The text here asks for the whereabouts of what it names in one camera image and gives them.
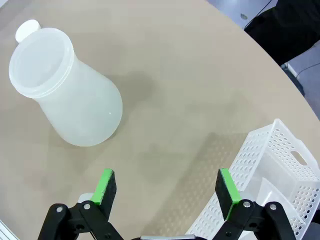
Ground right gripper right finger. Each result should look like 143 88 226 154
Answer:
209 168 298 240

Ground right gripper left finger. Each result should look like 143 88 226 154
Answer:
37 168 126 240

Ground translucent conical plastic flask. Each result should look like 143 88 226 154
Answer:
8 26 124 148

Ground white round screw cap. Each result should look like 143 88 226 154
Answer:
15 19 42 43

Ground white perforated plastic basket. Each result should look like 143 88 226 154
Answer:
186 118 320 240

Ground person torso black t-shirt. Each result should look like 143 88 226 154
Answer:
244 0 320 67

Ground thin black floor cable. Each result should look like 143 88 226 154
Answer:
245 0 273 29

